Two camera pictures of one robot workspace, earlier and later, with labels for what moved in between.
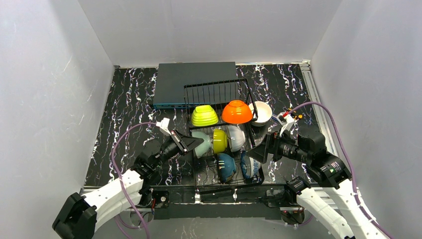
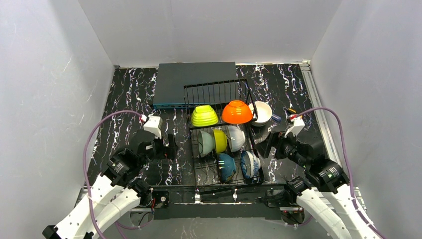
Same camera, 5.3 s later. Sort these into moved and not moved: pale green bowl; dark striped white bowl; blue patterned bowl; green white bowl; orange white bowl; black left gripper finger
Moved: black left gripper finger; pale green bowl
Not moved: green white bowl; dark striped white bowl; orange white bowl; blue patterned bowl
